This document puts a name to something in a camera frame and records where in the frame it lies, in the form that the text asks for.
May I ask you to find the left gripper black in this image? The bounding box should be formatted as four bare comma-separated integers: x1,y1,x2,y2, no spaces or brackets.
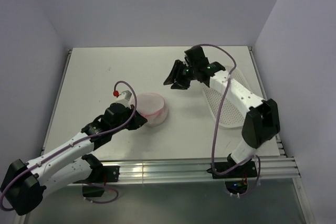
111,104,147,134

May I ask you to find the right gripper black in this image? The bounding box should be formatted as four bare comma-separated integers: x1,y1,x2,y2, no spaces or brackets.
163,59,197,90

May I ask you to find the white mesh laundry bag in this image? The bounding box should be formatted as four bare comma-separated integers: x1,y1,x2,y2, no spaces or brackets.
137,93,168,127

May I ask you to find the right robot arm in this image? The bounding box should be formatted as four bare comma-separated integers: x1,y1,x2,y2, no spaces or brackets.
163,44,280,177

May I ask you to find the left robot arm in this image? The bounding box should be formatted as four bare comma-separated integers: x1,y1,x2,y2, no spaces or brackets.
1,103,147,216

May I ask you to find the white perforated plastic basket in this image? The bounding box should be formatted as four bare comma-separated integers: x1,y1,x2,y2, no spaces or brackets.
200,68,251,129

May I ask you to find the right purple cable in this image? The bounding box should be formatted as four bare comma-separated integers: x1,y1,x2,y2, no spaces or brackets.
199,43,262,196

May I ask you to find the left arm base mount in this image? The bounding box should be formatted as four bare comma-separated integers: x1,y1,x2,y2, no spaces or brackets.
81,154,120,204

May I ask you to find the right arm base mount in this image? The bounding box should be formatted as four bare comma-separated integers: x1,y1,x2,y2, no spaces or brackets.
206,156,261,198

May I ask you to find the aluminium rail frame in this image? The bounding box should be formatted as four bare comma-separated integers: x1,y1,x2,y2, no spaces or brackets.
26,157,301,185

